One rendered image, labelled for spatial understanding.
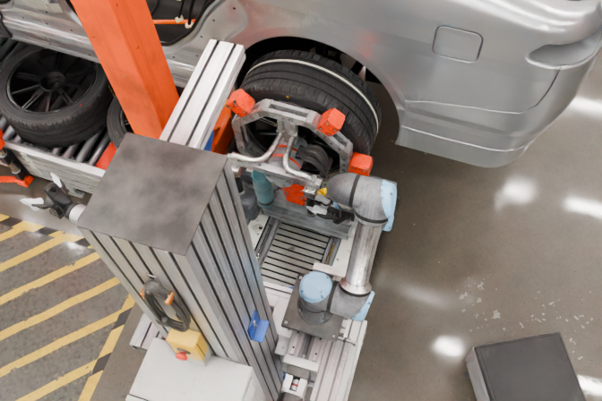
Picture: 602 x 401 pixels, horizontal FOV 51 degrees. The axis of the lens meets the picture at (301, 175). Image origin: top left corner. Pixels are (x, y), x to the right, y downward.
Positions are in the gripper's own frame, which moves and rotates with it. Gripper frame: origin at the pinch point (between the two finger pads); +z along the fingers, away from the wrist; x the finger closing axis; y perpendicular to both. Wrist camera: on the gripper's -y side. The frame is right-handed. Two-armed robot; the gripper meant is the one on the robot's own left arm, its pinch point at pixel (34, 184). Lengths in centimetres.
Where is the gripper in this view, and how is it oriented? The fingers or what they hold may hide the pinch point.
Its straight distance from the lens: 249.4
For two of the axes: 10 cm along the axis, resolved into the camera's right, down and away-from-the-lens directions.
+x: 5.3, -6.6, 5.3
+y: -0.2, 6.2, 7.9
